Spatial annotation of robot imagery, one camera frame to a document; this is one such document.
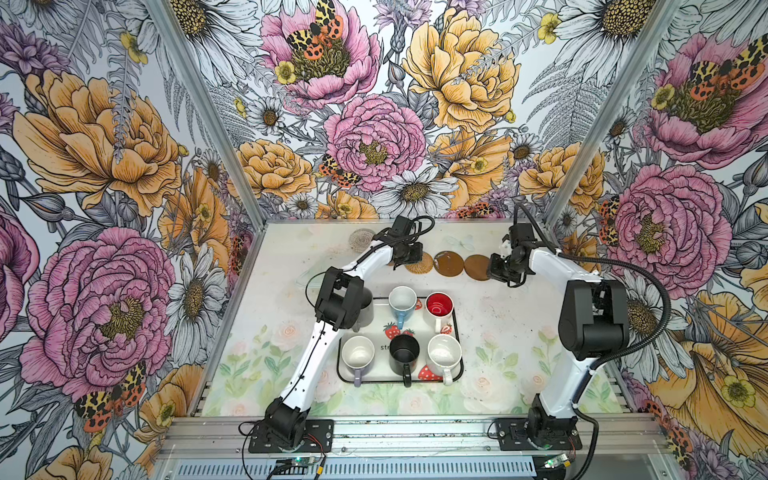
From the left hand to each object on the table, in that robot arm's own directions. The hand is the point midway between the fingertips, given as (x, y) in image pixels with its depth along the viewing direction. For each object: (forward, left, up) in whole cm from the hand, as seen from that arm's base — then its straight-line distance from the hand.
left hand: (420, 262), depth 108 cm
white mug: (-33, -5, 0) cm, 33 cm away
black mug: (-33, +7, +3) cm, 34 cm away
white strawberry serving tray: (-24, +2, -1) cm, 24 cm away
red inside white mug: (-19, -4, +3) cm, 20 cm away
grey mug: (-22, +18, +4) cm, 29 cm away
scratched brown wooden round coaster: (+1, -10, -2) cm, 11 cm away
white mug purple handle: (-32, +20, +1) cm, 38 cm away
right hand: (-12, -21, +6) cm, 25 cm away
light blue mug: (-18, +7, +3) cm, 19 cm away
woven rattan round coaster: (-1, 0, -1) cm, 2 cm away
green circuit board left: (-58, +32, -1) cm, 66 cm away
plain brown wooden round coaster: (-1, -21, -2) cm, 21 cm away
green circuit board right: (-59, -27, -1) cm, 65 cm away
